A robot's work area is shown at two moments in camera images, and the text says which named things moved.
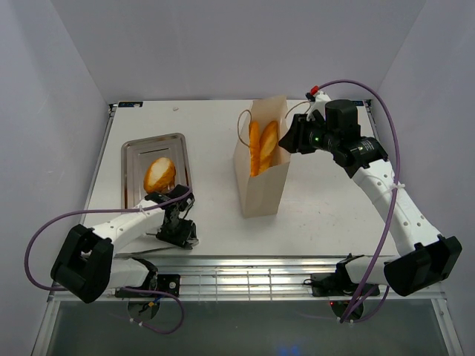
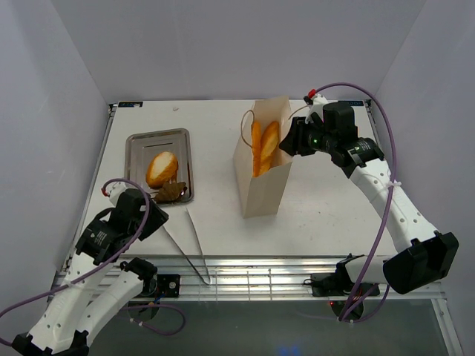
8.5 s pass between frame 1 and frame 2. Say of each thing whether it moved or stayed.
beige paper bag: stayed
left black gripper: moved
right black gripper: stayed
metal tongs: moved
